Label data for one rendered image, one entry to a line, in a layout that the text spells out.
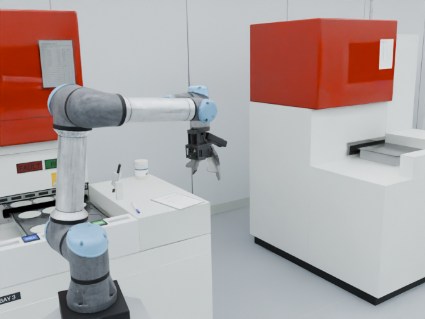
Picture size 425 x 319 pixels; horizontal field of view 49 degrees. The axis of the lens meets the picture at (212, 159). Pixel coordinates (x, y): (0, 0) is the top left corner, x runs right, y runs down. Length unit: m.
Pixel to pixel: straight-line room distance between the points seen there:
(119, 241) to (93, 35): 2.39
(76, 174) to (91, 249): 0.24
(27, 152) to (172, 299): 0.97
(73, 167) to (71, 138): 0.09
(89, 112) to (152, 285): 0.97
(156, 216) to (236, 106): 2.88
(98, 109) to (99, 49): 2.70
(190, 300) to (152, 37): 2.61
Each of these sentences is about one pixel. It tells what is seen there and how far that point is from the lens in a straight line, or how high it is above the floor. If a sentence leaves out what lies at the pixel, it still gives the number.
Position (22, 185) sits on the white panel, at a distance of 2.41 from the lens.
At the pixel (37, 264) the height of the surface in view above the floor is 0.87.
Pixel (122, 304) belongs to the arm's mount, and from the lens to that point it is 1.51.
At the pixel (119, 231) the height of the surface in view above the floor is 0.93.
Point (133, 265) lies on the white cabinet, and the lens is 2.00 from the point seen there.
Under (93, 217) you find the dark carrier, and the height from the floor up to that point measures 0.90.
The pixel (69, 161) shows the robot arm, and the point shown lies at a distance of 1.47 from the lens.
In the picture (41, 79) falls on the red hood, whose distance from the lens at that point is 2.31.
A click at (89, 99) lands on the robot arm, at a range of 1.35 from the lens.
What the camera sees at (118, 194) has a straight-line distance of 2.18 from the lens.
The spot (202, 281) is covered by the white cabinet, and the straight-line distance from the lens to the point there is 2.20.
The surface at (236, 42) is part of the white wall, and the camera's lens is 4.68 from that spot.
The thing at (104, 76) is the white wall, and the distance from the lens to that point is 4.04.
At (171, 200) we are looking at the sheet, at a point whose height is 0.97.
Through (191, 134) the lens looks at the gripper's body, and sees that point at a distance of 1.73.
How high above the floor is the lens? 1.62
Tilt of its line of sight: 13 degrees down
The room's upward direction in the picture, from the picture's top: 1 degrees counter-clockwise
